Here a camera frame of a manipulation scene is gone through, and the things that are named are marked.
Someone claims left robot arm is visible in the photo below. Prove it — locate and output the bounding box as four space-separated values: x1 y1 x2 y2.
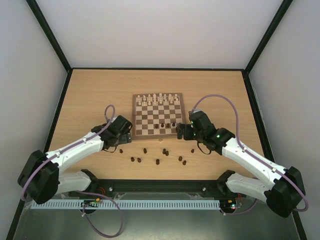
17 115 132 204

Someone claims black mounting rail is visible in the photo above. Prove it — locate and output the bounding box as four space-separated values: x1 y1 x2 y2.
24 178 291 198

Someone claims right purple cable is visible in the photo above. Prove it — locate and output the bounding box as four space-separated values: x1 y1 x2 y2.
192 94 310 216

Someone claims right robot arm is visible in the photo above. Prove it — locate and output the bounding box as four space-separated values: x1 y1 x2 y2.
176 111 306 218

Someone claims light blue cable duct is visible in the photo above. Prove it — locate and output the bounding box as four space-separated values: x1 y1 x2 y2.
30 199 221 211

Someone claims wooden chess board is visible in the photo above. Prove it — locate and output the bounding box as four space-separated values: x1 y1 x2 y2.
131 92 186 141

